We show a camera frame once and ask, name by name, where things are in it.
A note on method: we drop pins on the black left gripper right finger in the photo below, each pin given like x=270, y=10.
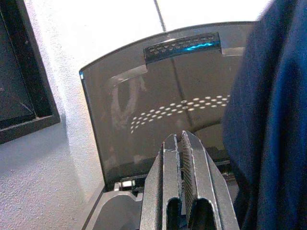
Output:
x=206, y=182

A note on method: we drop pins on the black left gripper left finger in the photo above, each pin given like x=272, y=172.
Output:
x=169, y=182

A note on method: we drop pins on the navy blue quilted jacket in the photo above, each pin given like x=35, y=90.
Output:
x=271, y=119

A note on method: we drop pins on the grey washing machine body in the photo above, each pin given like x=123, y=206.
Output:
x=115, y=210

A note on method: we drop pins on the smoked transparent washer lid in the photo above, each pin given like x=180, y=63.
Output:
x=148, y=100

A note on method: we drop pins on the black framed panel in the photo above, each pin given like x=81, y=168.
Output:
x=21, y=72

